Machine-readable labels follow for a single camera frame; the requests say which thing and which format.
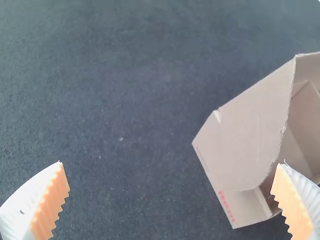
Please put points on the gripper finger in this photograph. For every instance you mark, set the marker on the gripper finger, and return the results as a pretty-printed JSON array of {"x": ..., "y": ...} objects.
[
  {"x": 300, "y": 207},
  {"x": 27, "y": 210}
]

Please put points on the cardboard box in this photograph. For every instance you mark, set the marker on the cardboard box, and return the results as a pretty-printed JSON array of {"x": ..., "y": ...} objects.
[{"x": 240, "y": 145}]

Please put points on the black mat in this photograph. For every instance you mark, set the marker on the black mat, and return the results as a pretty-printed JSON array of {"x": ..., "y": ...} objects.
[{"x": 100, "y": 87}]

